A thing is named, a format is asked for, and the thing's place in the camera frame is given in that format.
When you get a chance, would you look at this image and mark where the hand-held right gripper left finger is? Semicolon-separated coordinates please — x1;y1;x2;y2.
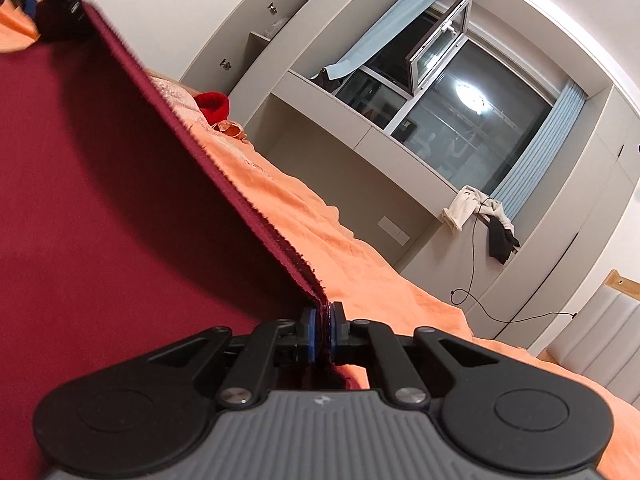
145;309;319;408

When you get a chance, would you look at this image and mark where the black garment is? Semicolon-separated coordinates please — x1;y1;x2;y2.
486;216;522;267

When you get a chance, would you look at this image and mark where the pale patterned pillow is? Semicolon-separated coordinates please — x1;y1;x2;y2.
147;72;213;133

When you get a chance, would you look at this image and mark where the small orange ruffled cloth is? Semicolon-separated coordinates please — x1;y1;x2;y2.
214;119;249;142

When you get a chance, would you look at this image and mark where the short light blue curtain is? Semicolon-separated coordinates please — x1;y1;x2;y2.
309;0;449;81

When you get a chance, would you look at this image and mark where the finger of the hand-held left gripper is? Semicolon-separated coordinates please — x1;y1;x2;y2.
37;0;94;44

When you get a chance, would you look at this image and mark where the white garment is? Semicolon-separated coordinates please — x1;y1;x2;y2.
441;185;514;234

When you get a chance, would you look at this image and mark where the black cable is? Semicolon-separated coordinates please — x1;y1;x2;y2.
449;199;577;324

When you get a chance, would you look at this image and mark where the large glass window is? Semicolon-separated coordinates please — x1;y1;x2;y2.
334;7;557;192

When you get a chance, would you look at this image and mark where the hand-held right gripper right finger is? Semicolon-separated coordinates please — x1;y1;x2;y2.
327;301;502;408

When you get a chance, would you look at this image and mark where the white plastic bag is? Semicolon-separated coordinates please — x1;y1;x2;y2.
264;16;292;40

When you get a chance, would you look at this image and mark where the open grey wardrobe door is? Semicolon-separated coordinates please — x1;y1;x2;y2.
179;0;326;97

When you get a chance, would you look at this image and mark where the grey built-in wardrobe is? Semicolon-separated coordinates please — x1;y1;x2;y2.
179;0;640;356

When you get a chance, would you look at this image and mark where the dark red long-sleeve shirt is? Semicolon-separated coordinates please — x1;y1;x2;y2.
0;0;335;480

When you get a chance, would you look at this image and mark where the white wall socket panel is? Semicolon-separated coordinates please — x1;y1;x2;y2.
376;215;412;247

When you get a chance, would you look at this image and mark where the bright red plush item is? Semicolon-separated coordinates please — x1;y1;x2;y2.
194;91;232;124

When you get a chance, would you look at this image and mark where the orange duvet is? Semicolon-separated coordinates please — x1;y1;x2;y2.
0;0;640;480

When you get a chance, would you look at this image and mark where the open window sash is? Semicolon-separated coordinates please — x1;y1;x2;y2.
407;0;474;97

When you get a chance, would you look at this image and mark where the long light blue curtain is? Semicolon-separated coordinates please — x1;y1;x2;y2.
491;80;587;222

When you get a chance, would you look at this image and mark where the dark small item on sill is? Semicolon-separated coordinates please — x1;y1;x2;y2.
314;66;347;94

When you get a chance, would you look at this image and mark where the grey padded wooden headboard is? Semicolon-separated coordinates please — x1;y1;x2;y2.
545;269;640;392

